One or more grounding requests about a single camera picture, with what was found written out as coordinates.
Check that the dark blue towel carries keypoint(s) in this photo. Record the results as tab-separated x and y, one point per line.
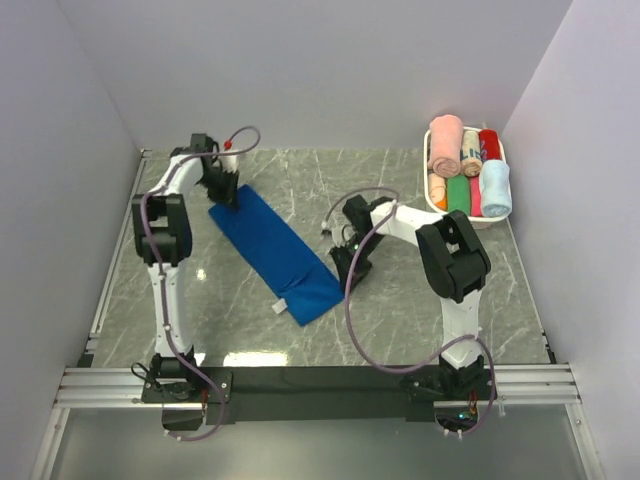
304	286

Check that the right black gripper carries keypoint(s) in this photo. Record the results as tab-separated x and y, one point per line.
344	265

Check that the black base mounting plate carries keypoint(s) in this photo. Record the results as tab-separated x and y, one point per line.
333	393

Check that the white plastic basket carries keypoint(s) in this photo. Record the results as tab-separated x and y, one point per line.
477	222

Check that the pink rolled towel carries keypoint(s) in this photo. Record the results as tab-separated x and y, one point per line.
446	133

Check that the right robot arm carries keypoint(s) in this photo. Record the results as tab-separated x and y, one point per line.
456	266

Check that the light blue towel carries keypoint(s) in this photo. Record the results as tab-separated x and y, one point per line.
494	183

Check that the red rolled towel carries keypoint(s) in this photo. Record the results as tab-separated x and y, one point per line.
490	146

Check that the beige rolled towel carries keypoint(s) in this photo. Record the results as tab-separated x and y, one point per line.
470	156

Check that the cream orange rolled towel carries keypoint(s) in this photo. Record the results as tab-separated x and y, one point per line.
437	190

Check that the aluminium rail frame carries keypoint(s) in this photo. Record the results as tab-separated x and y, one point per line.
515	385

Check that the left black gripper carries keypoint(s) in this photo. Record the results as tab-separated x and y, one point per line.
229	196

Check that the green rolled towel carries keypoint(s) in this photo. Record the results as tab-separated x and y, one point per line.
458	193

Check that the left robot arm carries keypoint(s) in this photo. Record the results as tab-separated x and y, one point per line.
163	241

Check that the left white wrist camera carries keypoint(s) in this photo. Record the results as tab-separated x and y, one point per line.
230	163

